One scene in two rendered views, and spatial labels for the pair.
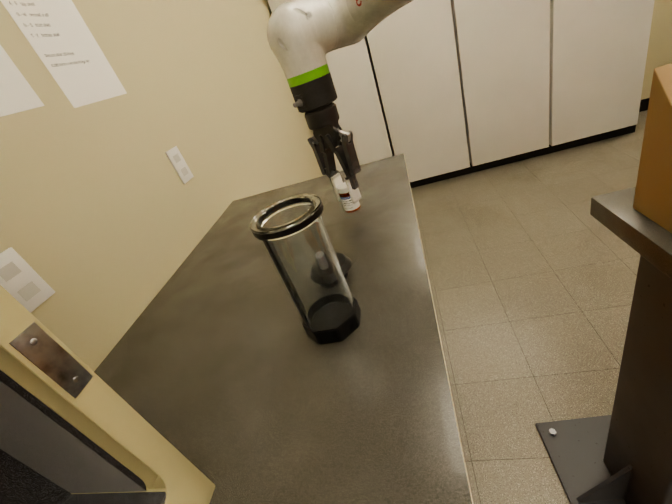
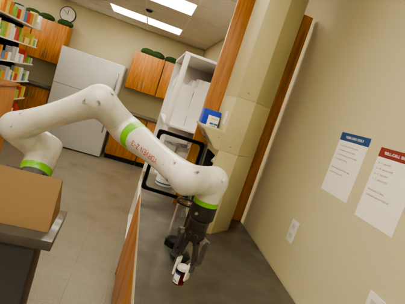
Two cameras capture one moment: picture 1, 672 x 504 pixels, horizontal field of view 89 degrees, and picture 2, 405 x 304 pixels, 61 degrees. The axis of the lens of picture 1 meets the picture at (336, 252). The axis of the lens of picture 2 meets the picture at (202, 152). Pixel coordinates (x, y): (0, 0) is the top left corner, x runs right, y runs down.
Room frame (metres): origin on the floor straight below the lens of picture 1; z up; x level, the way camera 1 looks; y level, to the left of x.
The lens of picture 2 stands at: (1.83, -0.72, 1.63)
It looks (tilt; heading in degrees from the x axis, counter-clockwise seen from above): 8 degrees down; 151
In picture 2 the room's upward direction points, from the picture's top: 18 degrees clockwise
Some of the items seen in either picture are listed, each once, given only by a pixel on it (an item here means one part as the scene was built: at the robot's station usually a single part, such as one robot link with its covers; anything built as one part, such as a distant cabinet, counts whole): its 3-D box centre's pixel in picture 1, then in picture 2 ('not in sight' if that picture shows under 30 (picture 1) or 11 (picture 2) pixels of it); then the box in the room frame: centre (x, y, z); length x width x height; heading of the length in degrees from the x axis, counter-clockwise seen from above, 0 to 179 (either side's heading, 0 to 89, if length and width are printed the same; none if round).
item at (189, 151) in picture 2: not in sight; (172, 165); (-0.11, 0.18, 1.19); 0.30 x 0.01 x 0.40; 66
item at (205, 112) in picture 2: not in sight; (210, 117); (0.01, 0.26, 1.55); 0.10 x 0.10 x 0.09; 73
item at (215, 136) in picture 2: not in sight; (207, 134); (0.08, 0.24, 1.46); 0.32 x 0.12 x 0.10; 163
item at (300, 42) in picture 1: (300, 42); (210, 185); (0.82, -0.09, 1.36); 0.13 x 0.11 x 0.14; 108
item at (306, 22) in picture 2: not in sight; (240, 112); (-0.07, 0.51, 1.64); 0.49 x 0.03 x 1.40; 73
